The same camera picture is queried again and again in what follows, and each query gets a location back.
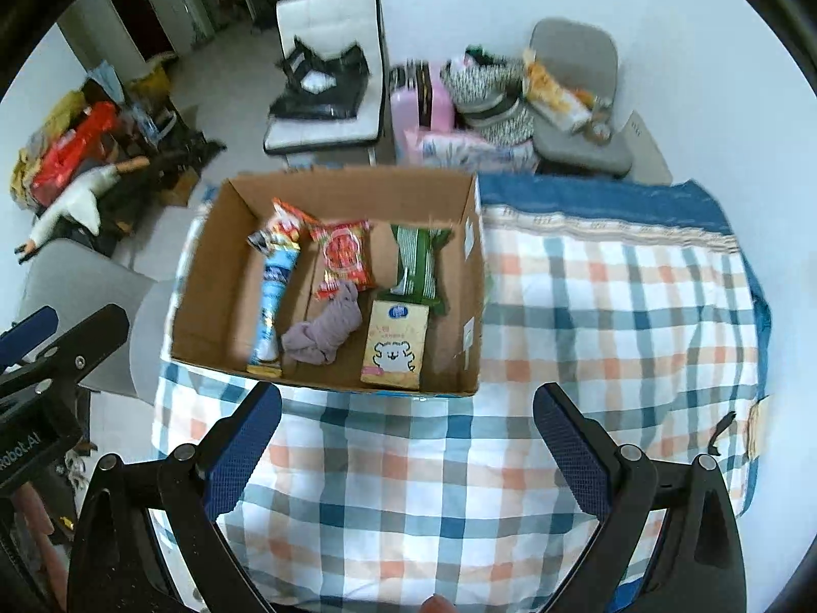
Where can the tape roll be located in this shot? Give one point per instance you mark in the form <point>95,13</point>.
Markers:
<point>598,133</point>

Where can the red snack packet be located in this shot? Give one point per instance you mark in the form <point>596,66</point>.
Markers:
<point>345,251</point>

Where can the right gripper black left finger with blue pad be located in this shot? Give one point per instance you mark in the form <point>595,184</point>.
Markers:
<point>198,483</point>

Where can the grey chair at left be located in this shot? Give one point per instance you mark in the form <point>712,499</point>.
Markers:
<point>76,282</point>

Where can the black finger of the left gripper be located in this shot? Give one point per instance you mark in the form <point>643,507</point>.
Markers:
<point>72,356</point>

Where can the yellow Vinda tissue pack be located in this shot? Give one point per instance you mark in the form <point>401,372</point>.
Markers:
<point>395,345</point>

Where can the orange white snack bag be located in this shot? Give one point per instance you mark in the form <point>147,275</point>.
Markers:
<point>559,106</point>

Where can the black plastic bag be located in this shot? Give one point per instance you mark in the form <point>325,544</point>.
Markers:
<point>321,89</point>

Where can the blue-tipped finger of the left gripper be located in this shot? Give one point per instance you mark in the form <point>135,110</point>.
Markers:
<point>26,335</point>

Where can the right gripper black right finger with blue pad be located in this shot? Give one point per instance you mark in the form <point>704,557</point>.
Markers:
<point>616,485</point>

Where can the white leather chair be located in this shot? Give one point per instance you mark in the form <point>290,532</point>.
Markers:
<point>329,27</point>

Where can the mauve cloth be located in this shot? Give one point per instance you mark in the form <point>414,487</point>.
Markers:
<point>317,342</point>

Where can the pink suitcase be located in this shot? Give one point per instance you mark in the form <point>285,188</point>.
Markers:
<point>418,98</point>

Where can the brown cardboard box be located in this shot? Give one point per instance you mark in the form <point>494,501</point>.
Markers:
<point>214,326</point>

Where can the patterned tote bag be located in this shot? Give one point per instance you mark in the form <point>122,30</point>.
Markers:
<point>490,100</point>

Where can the yellow cloth pile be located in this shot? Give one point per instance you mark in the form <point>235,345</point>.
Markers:
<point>29,157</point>

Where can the green snack packet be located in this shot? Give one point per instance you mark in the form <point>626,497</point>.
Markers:
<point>417,281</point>

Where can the white goose plush toy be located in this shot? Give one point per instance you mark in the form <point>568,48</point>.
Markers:
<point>78,202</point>

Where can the blue long snack tube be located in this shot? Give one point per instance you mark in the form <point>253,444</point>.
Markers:
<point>281,255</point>

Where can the orange panda snack packet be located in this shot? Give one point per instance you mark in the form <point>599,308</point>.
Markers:
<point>289,226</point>

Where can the pink floral pillow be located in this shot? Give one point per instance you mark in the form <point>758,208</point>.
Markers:
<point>459,149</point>

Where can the red plastic bag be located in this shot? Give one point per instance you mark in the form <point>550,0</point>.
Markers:
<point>62,159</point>

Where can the grey fabric chair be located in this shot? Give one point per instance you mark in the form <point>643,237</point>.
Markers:
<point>585,61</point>

